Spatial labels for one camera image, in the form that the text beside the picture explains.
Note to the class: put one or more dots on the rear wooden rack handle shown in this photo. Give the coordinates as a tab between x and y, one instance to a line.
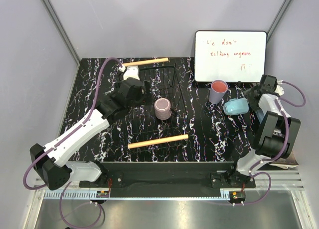
145	62

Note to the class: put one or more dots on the blue paperback book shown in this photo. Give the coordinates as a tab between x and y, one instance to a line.
260	115

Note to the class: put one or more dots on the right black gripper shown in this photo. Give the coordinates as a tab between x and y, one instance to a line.
249	93

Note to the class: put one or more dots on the front wooden rack handle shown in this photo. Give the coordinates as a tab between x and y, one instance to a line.
158	141

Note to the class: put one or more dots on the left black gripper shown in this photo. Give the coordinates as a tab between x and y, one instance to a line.
144	97

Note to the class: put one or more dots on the dark Two Cities book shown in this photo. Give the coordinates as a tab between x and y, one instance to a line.
287	163

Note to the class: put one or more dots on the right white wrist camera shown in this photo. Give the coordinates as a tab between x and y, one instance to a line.
279	89

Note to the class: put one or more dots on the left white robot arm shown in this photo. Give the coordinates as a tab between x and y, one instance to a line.
52	161

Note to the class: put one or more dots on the wooden rack handle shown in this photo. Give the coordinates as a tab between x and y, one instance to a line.
145	62
158	141

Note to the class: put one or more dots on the lavender plastic cup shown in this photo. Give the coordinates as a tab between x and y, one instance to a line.
214	97

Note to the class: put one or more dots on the light blue faceted mug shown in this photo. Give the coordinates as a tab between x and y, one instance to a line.
236	107

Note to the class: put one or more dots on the black wire dish rack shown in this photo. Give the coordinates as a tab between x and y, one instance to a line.
160	124

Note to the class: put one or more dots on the pink plastic cup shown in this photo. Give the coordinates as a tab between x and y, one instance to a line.
219	86

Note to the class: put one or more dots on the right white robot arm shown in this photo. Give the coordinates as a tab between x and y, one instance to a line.
275	135

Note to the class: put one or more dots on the mauve ribbed mug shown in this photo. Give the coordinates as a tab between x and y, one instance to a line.
163	109

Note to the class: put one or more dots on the grey slotted cable duct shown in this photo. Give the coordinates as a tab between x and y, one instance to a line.
78	194

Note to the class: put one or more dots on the white whiteboard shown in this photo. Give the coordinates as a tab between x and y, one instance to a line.
230	56

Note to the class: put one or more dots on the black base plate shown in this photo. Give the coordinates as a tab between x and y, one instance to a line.
169	180

